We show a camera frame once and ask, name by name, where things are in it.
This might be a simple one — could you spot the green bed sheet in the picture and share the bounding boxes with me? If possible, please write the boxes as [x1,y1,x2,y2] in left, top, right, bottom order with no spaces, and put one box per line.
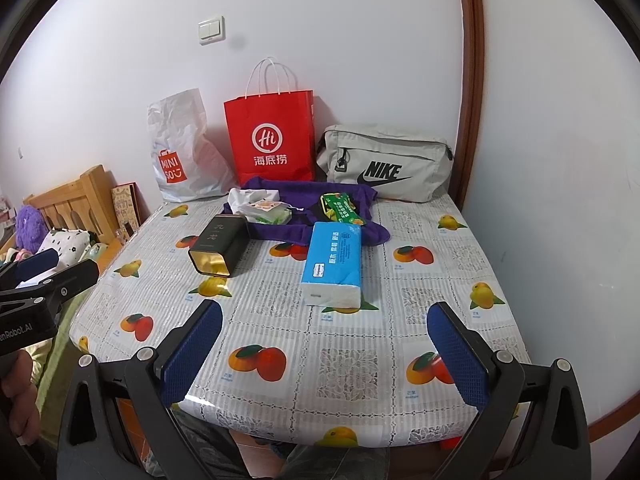
[37,280,82,402]

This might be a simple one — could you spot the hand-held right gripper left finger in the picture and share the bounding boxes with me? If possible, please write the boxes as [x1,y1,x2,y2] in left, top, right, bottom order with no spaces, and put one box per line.
[56,299,251,480]

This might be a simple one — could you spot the brown wooden door frame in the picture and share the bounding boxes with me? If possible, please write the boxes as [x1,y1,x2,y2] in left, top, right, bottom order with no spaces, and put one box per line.
[447,0,486,201]

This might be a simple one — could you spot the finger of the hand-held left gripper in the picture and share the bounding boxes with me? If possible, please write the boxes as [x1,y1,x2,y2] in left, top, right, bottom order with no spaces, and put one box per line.
[0,249,61,286]
[0,258,101,306]

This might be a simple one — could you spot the fruit print tablecloth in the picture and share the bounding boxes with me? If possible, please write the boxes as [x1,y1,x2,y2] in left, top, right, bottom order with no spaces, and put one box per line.
[69,195,532,448]

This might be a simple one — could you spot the dark tea tin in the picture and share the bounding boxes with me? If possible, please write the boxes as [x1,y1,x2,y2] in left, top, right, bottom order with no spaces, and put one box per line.
[188,213,250,278]

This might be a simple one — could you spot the wooden bed headboard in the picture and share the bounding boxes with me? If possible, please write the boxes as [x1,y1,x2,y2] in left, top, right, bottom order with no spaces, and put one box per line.
[22,164,121,241]

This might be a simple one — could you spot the person's left hand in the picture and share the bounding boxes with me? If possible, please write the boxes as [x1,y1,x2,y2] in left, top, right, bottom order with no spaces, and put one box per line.
[0,349,40,436]

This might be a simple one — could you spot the purple plush toy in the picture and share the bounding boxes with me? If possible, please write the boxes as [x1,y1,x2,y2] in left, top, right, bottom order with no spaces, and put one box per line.
[14,205,48,253]

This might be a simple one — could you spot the wooden nightstand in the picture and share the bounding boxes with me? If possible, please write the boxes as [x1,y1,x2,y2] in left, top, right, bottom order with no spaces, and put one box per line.
[95,236,124,272]

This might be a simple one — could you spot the grey waist bag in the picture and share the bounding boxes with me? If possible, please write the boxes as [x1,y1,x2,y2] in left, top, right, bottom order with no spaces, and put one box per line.
[316,124,455,203]

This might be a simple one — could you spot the person's grey pants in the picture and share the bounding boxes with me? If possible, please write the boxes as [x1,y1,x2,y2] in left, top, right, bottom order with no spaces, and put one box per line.
[175,410,388,480]

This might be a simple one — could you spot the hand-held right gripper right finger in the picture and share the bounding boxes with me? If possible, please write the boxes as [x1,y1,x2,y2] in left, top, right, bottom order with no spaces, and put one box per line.
[426,301,593,480]

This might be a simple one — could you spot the white wall light switch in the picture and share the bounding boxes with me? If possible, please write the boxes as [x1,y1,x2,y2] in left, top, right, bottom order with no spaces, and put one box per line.
[197,16,226,43]

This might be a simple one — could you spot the white plastic shopping bag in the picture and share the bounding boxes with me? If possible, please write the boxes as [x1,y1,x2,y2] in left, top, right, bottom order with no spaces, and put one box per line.
[146,88,238,203]

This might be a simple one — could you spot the green snack packet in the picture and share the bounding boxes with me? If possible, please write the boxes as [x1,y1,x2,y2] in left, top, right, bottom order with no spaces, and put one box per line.
[320,192,367,227]

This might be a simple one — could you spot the red paper bag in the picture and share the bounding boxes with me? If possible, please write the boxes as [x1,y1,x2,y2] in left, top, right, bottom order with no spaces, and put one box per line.
[223,57,317,184]

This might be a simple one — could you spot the purple towel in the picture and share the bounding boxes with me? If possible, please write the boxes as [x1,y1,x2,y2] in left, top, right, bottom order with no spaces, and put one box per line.
[222,176,392,247]

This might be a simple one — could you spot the polka dot pillow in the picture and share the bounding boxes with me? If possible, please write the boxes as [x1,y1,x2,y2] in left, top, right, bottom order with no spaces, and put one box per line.
[37,228,98,266]

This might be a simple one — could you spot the patterned book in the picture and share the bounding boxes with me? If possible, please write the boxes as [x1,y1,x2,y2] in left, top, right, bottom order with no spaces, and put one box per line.
[111,182,143,228]

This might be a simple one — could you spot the blue tissue pack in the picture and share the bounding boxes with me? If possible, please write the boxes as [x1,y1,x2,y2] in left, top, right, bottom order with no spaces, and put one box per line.
[300,221,363,308]

